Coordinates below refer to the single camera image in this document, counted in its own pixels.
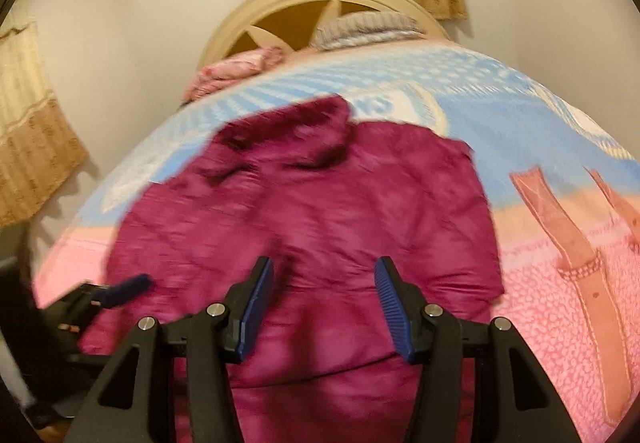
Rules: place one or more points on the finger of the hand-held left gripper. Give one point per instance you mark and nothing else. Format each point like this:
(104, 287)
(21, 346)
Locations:
(127, 289)

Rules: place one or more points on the magenta puffer jacket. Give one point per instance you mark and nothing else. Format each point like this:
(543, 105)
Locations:
(320, 223)

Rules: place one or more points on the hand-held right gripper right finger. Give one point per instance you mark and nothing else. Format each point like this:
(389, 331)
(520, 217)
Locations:
(392, 303)

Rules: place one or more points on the striped pillow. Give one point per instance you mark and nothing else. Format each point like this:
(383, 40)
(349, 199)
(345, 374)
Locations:
(365, 30)

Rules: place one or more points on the blue and pink printed blanket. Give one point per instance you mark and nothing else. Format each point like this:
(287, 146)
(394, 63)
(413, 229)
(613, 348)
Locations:
(540, 148)

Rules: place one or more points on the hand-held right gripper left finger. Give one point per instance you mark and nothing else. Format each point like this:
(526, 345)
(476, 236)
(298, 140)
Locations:
(255, 300)

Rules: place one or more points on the cream round bed headboard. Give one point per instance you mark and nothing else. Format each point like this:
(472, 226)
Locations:
(280, 8)

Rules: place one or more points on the pink floral quilt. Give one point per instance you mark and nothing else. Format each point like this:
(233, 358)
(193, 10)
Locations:
(230, 73)

